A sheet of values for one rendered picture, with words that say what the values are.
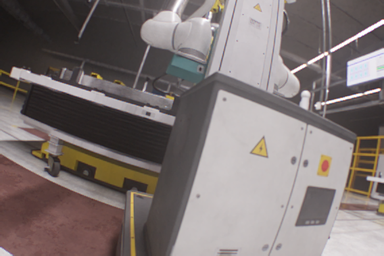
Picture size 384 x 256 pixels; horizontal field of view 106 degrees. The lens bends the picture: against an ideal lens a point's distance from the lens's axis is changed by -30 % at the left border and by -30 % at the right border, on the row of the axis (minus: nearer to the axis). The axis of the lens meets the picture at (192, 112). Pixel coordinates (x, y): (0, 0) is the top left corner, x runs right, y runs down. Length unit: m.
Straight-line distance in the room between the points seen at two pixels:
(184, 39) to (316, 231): 0.98
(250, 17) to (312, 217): 0.93
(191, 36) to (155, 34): 0.20
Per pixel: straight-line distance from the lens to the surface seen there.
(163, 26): 1.12
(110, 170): 2.10
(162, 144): 1.84
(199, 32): 1.06
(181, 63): 0.97
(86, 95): 1.69
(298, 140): 0.54
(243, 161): 0.45
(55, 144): 2.00
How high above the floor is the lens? 0.69
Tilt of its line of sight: 8 degrees up
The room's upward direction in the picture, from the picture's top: 16 degrees clockwise
